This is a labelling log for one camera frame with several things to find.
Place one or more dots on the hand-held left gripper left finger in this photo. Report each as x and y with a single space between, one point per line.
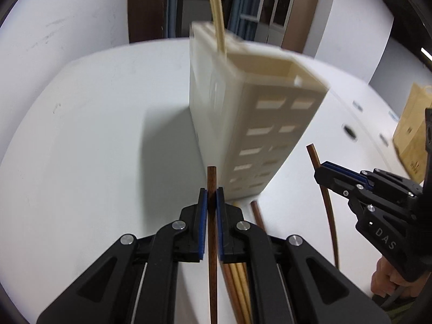
201 226

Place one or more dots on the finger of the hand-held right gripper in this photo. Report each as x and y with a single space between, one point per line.
334 182
391 180

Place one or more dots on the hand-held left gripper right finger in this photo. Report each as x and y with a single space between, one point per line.
220 226

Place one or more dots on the dark brown wooden chopstick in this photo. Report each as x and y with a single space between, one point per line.
258 216
212 290
233 293
332 222

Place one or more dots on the light bamboo chopstick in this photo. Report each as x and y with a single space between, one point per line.
245 287
218 20
240 293

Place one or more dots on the cream plastic utensil holder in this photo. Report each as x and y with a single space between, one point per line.
229 108

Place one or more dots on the person's right hand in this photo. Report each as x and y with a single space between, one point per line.
384 278

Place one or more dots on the cardboard box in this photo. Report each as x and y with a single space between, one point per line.
413 131

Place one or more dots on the yellow-green shirt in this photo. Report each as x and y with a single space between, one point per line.
401 308

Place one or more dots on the brown glass-door cabinet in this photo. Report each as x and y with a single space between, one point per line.
303 10

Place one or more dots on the blue curtain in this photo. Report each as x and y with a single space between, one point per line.
236 3
172 3

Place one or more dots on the dark wooden door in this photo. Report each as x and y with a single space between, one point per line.
148 6

